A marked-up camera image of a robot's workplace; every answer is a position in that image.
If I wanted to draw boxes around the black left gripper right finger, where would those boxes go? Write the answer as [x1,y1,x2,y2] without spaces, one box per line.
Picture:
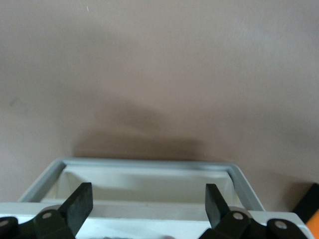
[198,183,312,239]

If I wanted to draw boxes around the white plastic drawer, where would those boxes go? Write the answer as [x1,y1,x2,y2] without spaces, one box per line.
[18,156,265,212]

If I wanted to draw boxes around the orange button enclosure box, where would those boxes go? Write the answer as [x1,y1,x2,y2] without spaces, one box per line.
[291,183,319,239]

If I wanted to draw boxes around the white drawer cabinet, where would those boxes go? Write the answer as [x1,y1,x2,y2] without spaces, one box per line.
[0,202,315,239]

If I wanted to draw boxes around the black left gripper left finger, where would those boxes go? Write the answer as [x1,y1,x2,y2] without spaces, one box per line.
[0,182,94,239]

